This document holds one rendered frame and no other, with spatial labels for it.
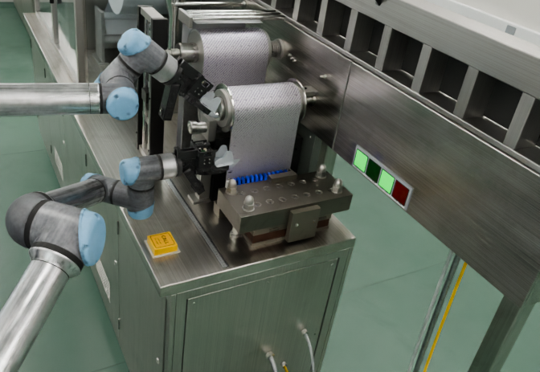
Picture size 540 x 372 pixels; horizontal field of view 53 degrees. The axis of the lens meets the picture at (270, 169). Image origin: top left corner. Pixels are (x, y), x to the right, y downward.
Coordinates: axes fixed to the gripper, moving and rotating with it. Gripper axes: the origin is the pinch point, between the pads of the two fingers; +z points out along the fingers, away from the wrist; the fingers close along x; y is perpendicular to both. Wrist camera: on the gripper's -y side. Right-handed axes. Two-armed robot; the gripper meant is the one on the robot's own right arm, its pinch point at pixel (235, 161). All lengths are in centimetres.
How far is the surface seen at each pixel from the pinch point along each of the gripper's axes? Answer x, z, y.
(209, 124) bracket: 7.1, -6.5, 10.1
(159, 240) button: -9.9, -27.2, -16.7
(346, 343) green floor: -2, 69, -109
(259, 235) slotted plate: -18.8, 0.8, -15.2
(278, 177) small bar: -6.1, 13.0, -4.3
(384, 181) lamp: -35.4, 28.9, 8.9
